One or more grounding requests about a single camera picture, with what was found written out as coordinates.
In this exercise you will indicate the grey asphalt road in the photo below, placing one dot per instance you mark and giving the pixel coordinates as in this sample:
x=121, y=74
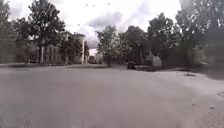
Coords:
x=100, y=96

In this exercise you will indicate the pale building with windows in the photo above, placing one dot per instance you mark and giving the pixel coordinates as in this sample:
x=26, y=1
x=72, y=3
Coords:
x=53, y=53

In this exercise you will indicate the group of dark trees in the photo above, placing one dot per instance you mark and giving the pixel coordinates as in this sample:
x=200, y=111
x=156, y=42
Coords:
x=186, y=36

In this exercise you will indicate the tall dark tree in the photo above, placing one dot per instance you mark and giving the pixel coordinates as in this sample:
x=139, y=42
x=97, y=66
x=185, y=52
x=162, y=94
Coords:
x=43, y=23

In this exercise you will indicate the dark vehicle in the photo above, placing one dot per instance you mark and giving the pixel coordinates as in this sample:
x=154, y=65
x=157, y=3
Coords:
x=132, y=65

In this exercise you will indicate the dark tree beside building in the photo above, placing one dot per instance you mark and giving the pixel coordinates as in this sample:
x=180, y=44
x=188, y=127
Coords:
x=71, y=46

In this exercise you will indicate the small leafy tree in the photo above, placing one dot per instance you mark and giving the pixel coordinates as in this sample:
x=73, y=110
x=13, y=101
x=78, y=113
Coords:
x=108, y=43

